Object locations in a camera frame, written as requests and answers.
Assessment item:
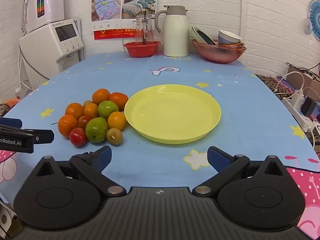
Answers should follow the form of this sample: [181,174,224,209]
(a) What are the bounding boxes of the blue and white bowl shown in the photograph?
[218,29,243,46]

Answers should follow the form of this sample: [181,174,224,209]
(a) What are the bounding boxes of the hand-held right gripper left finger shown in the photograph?
[31,145,127,197]

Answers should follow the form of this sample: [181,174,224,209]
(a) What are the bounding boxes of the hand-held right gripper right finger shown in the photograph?
[193,146,289,197]

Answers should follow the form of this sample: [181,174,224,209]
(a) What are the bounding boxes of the white appliance with screen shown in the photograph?
[19,17,84,85]

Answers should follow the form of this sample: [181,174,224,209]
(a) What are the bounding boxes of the leopard pattern cloth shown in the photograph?
[255,74,295,100]

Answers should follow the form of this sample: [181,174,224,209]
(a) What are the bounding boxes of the black power adapter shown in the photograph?
[301,96,317,117]

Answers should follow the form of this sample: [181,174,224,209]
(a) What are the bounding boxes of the grey purifier hoses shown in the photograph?
[21,0,33,33]

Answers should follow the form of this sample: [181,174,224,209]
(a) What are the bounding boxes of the yellow plastic plate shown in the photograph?
[124,84,222,145]

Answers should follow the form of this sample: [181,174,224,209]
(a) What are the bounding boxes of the green apple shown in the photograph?
[85,117,109,143]

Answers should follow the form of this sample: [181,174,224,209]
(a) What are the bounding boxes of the blue round wall decoration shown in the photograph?
[305,0,320,40]

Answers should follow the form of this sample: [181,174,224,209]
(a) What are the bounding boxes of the brown kiwi fruit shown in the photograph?
[106,128,123,146]

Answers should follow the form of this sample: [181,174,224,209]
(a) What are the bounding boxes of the clear glass bottle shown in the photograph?
[134,17,147,44]

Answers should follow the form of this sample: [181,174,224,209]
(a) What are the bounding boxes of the tan box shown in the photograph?
[0,201,24,239]

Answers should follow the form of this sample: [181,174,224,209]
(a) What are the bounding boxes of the red plastic bowl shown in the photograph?
[123,41,161,58]

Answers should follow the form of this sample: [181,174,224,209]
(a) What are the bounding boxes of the pink glass bowl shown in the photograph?
[192,39,247,64]

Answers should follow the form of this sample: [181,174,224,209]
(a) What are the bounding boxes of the clear glass pitcher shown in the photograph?
[140,14,154,43]

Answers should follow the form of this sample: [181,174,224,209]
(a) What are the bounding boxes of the small red apple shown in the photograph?
[78,115,93,130]
[69,127,88,147]

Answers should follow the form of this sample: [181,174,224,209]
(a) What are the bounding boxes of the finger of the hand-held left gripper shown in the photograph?
[0,127,55,145]
[0,117,23,129]

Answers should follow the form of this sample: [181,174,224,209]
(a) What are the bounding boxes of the white charger cable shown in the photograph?
[275,71,306,95]

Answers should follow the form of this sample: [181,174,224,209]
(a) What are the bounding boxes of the white wall water purifier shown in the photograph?
[25,0,65,33]

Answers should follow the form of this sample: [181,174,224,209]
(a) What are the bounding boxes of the white power strip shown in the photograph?
[282,99,320,133]

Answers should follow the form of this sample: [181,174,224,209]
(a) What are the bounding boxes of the white thermos jug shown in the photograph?
[154,5,190,57]

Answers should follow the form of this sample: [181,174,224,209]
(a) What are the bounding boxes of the wall poster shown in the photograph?
[91,0,158,40]

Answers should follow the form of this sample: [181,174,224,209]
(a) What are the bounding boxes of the orange object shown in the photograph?
[0,99,21,117]

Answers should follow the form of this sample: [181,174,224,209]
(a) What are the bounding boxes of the pale green bowl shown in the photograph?
[190,27,217,45]

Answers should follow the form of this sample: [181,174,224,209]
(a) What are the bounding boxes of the blue printed tablecloth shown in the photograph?
[0,53,320,238]

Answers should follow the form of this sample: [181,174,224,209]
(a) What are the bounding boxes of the orange mandarin with stem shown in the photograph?
[52,114,79,138]

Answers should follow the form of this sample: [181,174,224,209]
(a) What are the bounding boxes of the white charger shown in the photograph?
[290,91,304,109]

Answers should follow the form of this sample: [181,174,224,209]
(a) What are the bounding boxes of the green lime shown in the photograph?
[97,100,120,120]

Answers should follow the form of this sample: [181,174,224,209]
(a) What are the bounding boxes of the large orange mandarin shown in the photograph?
[92,88,111,105]

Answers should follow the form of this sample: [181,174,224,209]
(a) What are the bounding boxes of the white wall conduit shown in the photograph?
[238,0,243,40]

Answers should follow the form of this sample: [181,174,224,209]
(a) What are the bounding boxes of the patterned rim bowl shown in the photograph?
[218,42,247,49]

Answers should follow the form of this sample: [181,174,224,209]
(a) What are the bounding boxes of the cardboard box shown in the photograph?
[286,66,320,100]

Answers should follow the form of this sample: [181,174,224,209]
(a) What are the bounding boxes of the grey appliance cable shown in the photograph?
[19,50,50,81]

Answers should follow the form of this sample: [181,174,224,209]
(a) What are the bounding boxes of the reddish orange mandarin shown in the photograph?
[109,92,129,110]

